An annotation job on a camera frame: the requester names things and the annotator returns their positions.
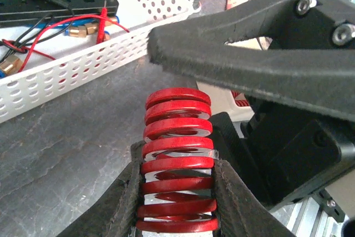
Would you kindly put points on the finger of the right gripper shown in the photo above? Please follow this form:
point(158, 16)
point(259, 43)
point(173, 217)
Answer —
point(276, 50)

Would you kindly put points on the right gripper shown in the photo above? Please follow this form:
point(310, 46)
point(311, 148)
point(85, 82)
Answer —
point(287, 153)

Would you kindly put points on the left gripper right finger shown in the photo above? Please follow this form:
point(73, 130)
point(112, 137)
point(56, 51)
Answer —
point(238, 211)

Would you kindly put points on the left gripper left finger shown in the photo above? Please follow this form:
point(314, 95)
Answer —
point(115, 212)

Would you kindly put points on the small red springs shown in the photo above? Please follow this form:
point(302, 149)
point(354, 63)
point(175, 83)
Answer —
point(240, 99)

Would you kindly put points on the small white tray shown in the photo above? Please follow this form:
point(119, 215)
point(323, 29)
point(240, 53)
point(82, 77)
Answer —
point(222, 101)

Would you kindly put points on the white perforated basket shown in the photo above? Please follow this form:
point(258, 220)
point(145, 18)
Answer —
point(65, 63)

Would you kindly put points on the aluminium rail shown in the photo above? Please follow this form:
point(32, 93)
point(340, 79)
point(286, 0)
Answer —
point(307, 218)

